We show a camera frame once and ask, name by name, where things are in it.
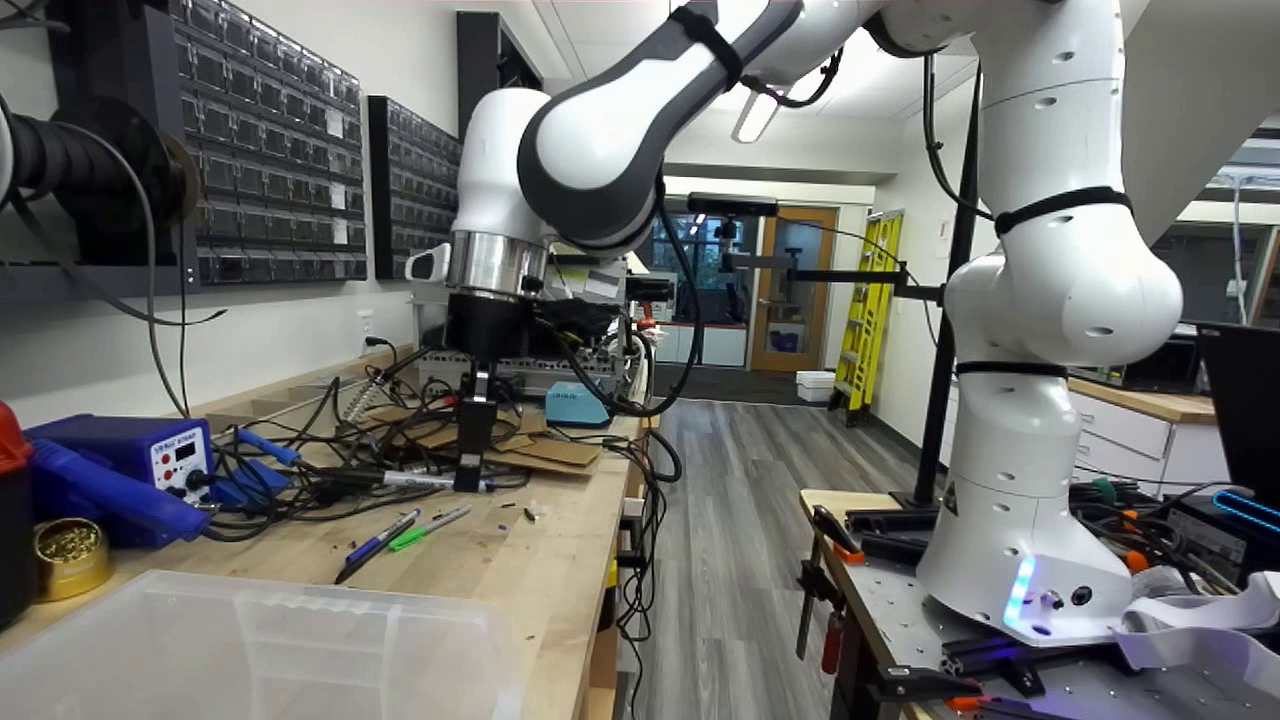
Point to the black toggle clamp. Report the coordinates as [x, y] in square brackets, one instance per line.
[995, 663]

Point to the ceiling light panel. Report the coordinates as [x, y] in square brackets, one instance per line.
[758, 118]

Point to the clear plastic box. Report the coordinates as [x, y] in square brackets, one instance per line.
[203, 652]

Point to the blue soldering iron holder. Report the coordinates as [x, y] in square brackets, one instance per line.
[93, 500]

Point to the blue soldering station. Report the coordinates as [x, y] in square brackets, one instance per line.
[160, 455]

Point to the black marker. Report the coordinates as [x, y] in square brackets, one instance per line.
[420, 478]

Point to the white drawer cabinet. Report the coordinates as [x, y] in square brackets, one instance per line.
[1133, 447]

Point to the black case with blue edge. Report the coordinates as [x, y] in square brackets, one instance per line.
[1225, 535]

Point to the brown wooden door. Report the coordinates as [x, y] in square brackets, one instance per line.
[795, 293]

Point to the black computer monitor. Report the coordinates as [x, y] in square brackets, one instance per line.
[1244, 415]

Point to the small wooden block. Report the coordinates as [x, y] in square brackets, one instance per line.
[848, 500]

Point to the black camera stand pole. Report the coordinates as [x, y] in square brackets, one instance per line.
[938, 443]

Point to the red and black toolbox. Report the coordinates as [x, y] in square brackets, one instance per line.
[9, 535]

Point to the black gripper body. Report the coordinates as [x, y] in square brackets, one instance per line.
[485, 327]

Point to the blue marker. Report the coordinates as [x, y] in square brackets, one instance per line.
[367, 549]

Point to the small white bin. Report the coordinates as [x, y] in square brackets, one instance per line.
[814, 385]

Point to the black parts drawer cabinet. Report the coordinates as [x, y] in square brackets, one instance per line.
[264, 135]
[416, 185]

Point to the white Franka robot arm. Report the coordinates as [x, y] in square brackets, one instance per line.
[1055, 293]

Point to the metal robot mounting plate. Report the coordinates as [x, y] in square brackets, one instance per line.
[904, 626]

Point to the light blue plastic device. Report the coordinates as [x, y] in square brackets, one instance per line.
[576, 404]

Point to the black bar clamp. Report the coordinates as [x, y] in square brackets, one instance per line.
[820, 612]

